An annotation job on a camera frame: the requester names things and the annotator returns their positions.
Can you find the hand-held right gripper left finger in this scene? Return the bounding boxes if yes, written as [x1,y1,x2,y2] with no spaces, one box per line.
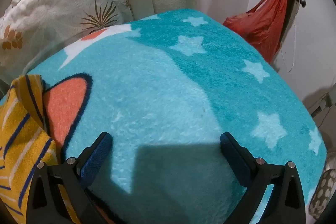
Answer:
[26,132,114,224]

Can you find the teal star-print blanket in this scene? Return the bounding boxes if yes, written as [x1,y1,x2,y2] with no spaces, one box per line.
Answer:
[0,9,328,224]

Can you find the yellow striped shirt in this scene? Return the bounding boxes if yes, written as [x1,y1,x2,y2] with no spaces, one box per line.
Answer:
[0,74,82,224]

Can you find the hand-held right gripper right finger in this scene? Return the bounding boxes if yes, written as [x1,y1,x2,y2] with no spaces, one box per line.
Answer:
[220,132,307,224]

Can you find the white furniture piece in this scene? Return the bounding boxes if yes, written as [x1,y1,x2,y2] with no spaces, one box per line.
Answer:
[307,93,336,130]

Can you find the red plastic bag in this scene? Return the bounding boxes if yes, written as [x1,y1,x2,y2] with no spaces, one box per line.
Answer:
[223,0,289,64]

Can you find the white leaf-print pillow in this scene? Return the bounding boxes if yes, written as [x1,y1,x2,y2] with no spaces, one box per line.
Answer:
[0,0,134,83]

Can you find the thin white cord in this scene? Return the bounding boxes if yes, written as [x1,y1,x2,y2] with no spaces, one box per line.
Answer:
[280,7,298,73]

